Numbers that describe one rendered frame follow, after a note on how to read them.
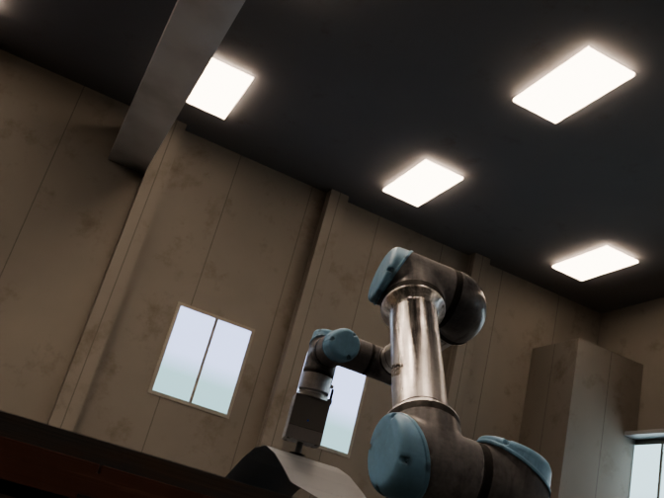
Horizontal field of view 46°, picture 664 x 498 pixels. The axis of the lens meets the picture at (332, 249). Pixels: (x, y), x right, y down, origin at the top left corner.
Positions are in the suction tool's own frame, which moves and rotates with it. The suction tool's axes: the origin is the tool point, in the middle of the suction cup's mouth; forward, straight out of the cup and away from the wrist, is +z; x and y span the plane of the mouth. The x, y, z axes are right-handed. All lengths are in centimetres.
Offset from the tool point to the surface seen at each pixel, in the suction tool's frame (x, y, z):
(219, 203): -870, 92, -431
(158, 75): -574, 179, -426
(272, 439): -891, -74, -132
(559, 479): -897, -488, -189
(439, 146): -676, -164, -515
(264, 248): -889, 11, -391
